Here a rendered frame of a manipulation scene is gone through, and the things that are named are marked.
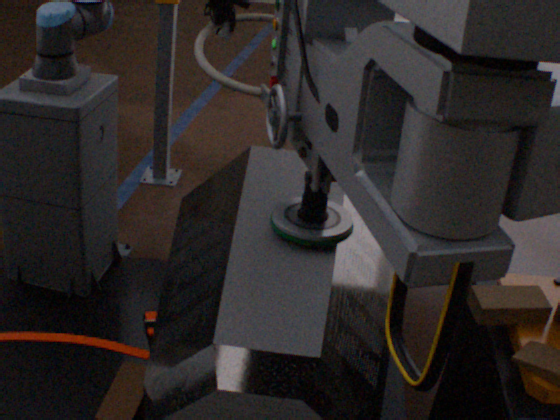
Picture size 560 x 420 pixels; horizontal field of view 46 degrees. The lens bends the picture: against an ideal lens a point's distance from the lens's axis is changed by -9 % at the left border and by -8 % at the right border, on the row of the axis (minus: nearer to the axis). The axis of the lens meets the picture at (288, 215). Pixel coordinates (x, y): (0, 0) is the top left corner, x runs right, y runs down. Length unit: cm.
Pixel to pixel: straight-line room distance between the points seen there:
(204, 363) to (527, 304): 79
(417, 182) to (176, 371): 73
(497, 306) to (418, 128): 75
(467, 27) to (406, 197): 35
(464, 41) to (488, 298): 97
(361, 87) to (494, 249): 37
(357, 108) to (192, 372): 65
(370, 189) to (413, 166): 19
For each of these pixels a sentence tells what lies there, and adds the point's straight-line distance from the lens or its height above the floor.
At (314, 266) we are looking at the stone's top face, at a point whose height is 80.
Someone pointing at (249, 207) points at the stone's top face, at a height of 80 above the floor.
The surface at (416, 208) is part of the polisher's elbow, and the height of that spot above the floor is 126.
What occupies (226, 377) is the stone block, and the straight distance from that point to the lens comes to 148.
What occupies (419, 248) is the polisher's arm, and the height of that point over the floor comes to 122.
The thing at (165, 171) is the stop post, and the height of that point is 6.
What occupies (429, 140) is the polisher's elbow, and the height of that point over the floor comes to 138.
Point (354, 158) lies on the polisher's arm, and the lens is 131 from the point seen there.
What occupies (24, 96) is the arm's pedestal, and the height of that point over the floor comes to 85.
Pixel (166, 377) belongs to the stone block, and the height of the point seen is 69.
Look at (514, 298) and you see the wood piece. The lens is 178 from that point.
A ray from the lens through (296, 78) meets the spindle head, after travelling 163.
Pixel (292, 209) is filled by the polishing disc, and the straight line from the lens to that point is 192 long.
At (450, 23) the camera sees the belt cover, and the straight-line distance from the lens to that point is 91.
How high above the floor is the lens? 176
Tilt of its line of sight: 29 degrees down
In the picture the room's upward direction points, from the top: 6 degrees clockwise
